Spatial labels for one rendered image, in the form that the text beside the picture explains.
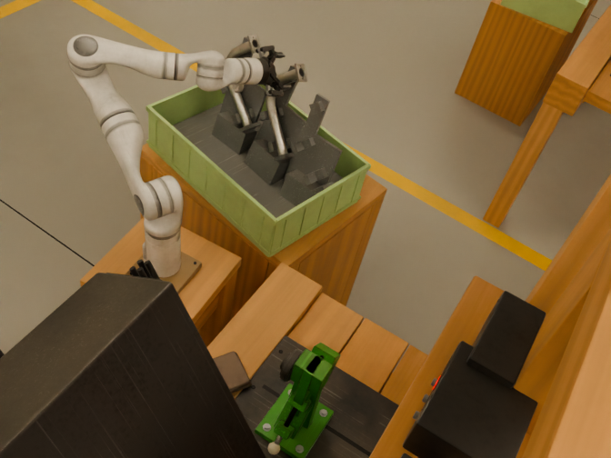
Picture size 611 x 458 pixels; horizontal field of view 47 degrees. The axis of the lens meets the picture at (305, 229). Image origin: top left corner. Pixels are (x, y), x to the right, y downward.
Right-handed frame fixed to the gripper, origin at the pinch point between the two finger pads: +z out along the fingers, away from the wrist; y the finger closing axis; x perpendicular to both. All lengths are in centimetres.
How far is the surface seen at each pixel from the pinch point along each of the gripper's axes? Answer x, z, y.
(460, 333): -79, -68, -62
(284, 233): 4.2, -10.0, -47.5
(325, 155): -3.8, 6.7, -26.9
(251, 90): 19.9, 6.0, -1.1
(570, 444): -111, -114, -59
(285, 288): -5, -24, -61
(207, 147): 35.9, -2.8, -16.2
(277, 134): 10.1, 3.1, -17.2
